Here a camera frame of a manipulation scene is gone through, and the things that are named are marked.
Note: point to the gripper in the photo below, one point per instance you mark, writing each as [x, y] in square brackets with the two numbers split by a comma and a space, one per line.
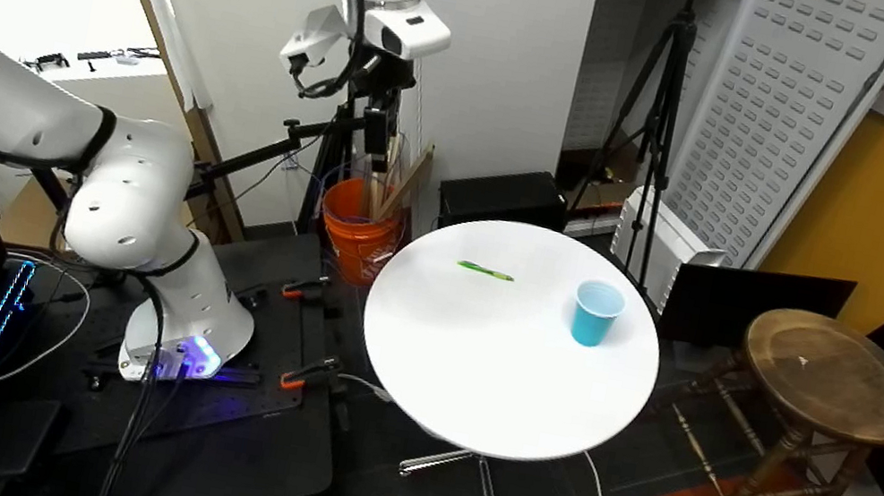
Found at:
[384, 79]

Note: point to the black box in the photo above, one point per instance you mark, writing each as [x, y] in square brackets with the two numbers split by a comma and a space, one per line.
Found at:
[501, 197]

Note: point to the white ribbed box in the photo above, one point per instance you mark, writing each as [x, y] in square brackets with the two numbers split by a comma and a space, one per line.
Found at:
[661, 246]

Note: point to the blue plastic cup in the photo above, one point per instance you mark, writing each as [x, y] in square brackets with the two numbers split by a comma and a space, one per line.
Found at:
[595, 316]

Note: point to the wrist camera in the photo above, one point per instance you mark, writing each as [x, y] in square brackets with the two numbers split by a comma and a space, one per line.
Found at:
[318, 33]

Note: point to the white perforated panel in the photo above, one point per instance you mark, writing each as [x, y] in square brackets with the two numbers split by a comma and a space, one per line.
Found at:
[766, 114]

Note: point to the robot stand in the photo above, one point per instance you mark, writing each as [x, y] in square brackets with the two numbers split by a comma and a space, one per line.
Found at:
[255, 433]

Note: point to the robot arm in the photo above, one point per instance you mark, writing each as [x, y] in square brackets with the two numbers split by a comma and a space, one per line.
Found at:
[123, 201]

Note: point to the bundle of wooden sticks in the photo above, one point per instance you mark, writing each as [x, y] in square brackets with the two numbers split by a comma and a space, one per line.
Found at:
[399, 181]

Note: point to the green pen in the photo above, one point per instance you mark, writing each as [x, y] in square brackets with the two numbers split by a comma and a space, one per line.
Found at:
[485, 271]

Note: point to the orange bucket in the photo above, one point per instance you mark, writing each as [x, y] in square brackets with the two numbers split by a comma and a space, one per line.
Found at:
[357, 238]

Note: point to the round wooden stool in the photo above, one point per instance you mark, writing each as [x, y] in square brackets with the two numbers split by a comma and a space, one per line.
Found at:
[833, 376]

